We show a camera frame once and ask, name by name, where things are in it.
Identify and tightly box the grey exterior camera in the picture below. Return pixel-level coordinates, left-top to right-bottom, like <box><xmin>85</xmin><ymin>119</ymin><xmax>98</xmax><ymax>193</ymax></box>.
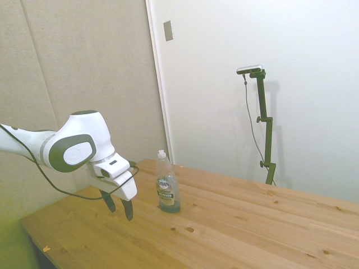
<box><xmin>236</xmin><ymin>64</ymin><xmax>264</xmax><ymax>75</ymax></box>

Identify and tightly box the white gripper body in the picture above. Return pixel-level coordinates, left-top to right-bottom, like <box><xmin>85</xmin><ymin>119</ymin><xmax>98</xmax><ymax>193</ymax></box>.
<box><xmin>86</xmin><ymin>162</ymin><xmax>138</xmax><ymax>202</ymax></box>

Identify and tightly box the dark green camera stand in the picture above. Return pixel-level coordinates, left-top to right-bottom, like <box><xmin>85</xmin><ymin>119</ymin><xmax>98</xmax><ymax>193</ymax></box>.
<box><xmin>249</xmin><ymin>70</ymin><xmax>277</xmax><ymax>185</ymax></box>

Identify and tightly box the white door frame strip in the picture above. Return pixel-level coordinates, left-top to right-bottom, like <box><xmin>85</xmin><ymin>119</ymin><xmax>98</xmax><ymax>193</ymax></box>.
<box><xmin>145</xmin><ymin>0</ymin><xmax>174</xmax><ymax>165</ymax></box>

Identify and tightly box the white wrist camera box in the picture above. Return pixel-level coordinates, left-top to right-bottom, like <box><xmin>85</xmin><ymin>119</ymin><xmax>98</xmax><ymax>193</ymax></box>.
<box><xmin>93</xmin><ymin>153</ymin><xmax>132</xmax><ymax>179</ymax></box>

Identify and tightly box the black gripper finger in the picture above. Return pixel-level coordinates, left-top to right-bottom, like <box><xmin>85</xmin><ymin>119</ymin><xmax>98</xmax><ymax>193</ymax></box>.
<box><xmin>99</xmin><ymin>189</ymin><xmax>117</xmax><ymax>213</ymax></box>
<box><xmin>121</xmin><ymin>198</ymin><xmax>135</xmax><ymax>222</ymax></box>

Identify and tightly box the grey wall switch plate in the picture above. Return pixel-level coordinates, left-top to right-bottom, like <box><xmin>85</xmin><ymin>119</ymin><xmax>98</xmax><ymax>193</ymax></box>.
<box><xmin>163</xmin><ymin>20</ymin><xmax>174</xmax><ymax>42</ymax></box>

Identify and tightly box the clear Dawn dish soap bottle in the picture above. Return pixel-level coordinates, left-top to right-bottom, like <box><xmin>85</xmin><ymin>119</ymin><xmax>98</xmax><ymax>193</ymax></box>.
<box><xmin>155</xmin><ymin>150</ymin><xmax>182</xmax><ymax>214</ymax></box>

